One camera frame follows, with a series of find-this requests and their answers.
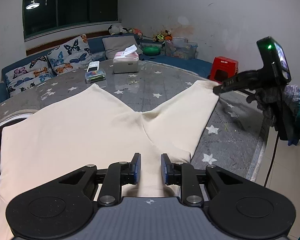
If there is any green bowl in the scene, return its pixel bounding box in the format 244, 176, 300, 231
142, 46, 161, 56

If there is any grey cushion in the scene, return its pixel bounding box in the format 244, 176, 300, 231
102, 35, 142, 59

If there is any left butterfly pillow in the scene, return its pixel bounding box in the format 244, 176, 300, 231
5, 56, 54, 97

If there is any black white plush toy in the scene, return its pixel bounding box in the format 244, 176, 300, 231
108, 24, 130, 36

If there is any red plastic stool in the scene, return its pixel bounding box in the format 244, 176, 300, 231
209, 56, 238, 83

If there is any white phone box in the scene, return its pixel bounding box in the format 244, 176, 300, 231
87, 61, 100, 72

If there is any yellow black plush toy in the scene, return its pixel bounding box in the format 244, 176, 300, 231
153, 33, 165, 43

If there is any dark window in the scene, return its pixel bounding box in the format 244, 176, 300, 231
23, 0, 118, 38

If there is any orange plush toy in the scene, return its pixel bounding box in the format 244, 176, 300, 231
163, 30, 173, 41

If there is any butterfly pillow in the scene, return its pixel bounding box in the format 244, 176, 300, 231
47, 34, 93, 75
5, 56, 54, 97

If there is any blue sectional sofa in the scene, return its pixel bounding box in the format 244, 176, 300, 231
0, 34, 212, 103

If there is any cream white garment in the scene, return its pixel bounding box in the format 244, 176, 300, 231
0, 80, 218, 239

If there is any clear plastic toy bin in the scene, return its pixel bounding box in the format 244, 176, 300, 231
165, 41, 198, 60

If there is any black cable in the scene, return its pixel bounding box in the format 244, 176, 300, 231
263, 129, 281, 188

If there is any gloved right hand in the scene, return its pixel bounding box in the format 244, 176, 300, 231
247, 85, 300, 146

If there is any black mounted camera box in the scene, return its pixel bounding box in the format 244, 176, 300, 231
256, 36, 292, 85

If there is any white tissue box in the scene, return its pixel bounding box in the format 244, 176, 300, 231
113, 45, 139, 74

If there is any right butterfly pillow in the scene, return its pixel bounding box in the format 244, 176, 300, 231
47, 34, 93, 75

